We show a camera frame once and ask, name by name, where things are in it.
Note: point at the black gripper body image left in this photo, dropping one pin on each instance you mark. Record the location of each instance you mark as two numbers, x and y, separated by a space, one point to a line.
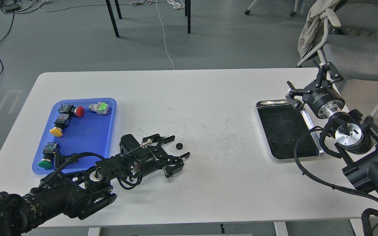
138 162

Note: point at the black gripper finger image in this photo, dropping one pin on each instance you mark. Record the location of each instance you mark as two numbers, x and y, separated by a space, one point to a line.
327 75
156 138
292 93
175 164

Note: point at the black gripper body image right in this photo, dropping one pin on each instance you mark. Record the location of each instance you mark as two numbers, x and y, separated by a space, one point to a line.
325 101

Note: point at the small black gear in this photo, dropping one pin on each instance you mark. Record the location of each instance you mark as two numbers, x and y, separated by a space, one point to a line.
179 146

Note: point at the grey green connector part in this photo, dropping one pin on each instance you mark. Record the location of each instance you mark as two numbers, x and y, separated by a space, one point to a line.
99 108

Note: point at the steel tray with black mat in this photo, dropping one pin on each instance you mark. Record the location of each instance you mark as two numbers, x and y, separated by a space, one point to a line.
282 125

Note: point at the grey office chair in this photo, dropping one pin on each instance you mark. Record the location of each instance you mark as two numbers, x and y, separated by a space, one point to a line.
348 37

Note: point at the beige jacket on chair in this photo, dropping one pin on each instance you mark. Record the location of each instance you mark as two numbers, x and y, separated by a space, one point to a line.
312 23

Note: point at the blue plastic tray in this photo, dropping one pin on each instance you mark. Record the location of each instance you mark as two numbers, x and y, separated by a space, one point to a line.
91 133

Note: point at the red push button switch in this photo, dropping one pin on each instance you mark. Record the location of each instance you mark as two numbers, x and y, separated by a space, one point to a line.
72 110

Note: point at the black industrial switch part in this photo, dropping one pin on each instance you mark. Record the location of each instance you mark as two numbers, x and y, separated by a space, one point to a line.
59 158

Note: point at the yellow push button switch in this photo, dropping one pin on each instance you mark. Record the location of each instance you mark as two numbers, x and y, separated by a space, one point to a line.
62 121

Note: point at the green push button switch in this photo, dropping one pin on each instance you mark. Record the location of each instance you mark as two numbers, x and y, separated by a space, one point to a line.
51 153

